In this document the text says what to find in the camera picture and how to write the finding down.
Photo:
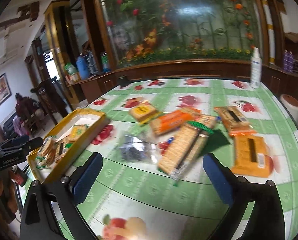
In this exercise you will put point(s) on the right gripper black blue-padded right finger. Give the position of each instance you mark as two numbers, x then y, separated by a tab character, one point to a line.
266	220

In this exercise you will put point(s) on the purple bottle right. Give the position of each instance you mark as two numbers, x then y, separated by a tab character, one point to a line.
290	61

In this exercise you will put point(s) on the grey thermos jug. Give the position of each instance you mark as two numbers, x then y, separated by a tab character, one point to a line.
91	64

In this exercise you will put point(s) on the purple bottle left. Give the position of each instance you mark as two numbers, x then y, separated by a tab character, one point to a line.
286	61

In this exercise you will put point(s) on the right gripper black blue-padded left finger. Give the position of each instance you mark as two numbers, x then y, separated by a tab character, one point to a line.
38	217

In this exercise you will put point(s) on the orange-front cracker pack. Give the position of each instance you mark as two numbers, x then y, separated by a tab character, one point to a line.
170	121

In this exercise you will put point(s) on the green-striped cracker pack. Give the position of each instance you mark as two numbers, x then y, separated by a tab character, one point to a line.
186	146

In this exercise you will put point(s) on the clear plastic bag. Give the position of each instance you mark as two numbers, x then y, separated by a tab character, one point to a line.
133	149

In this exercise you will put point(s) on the wooden sideboard cabinet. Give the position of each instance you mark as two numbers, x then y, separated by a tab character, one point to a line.
96	86

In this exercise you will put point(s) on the small yellow cracker pack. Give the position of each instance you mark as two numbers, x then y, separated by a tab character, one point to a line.
144	112

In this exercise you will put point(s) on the orange cracker pack label up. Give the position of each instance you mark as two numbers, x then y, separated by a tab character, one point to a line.
234	121

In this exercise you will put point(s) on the yellow-rimmed white tray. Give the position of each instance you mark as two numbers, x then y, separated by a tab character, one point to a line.
96	122

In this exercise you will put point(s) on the dark green cloth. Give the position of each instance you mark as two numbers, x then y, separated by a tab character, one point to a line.
214	142

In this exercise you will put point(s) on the purple bottle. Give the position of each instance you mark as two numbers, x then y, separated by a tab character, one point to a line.
290	61
286	61

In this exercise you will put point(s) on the large orange snack pack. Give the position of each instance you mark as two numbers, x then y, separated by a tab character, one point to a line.
252	157

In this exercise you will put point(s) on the green fruit-print tablecloth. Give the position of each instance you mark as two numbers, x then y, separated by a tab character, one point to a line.
137	201

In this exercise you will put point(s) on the blue thermos jug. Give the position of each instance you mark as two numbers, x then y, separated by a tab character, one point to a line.
82	67

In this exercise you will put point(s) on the white red-lid bucket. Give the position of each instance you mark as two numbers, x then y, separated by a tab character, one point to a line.
291	105

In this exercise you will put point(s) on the floral glass panel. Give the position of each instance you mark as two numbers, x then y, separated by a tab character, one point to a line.
146	31

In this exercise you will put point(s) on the green Weidan cracker pack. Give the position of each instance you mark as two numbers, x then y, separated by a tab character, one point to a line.
76	132

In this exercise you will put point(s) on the white spray bottle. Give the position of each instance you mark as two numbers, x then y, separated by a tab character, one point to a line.
256	69

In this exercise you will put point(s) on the green-label bottle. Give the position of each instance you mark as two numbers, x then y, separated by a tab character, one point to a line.
105	62

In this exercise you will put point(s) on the seated person in background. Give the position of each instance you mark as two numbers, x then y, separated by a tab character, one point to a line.
28	114

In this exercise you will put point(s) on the orange cracker pack barcode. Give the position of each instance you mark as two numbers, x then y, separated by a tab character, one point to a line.
62	146

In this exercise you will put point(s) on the left hand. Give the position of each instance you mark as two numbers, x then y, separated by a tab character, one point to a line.
11	199

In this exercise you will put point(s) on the dark wooden chair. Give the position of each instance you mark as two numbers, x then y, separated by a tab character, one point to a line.
49	94

